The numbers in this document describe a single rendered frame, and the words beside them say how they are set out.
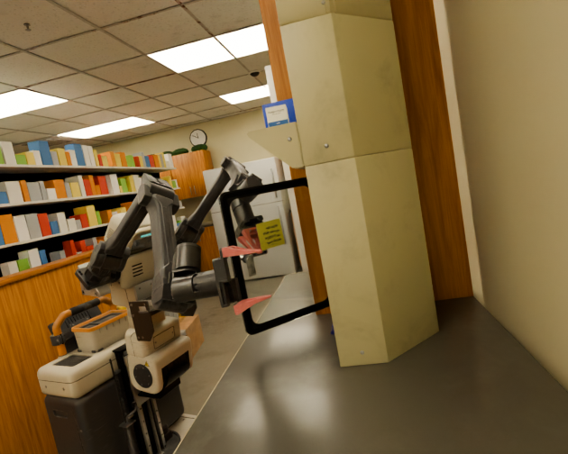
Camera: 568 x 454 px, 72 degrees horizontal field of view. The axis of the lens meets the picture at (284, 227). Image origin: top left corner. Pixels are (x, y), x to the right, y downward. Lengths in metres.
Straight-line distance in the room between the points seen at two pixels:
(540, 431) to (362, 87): 0.70
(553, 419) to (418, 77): 0.91
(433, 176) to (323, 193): 0.48
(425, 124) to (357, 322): 0.63
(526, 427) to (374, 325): 0.34
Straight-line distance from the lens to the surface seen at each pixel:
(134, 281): 1.67
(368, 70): 0.95
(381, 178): 0.92
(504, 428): 0.78
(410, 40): 1.30
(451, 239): 1.29
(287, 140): 0.88
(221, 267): 0.81
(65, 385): 1.90
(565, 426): 0.80
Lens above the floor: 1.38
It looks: 6 degrees down
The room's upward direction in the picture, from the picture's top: 11 degrees counter-clockwise
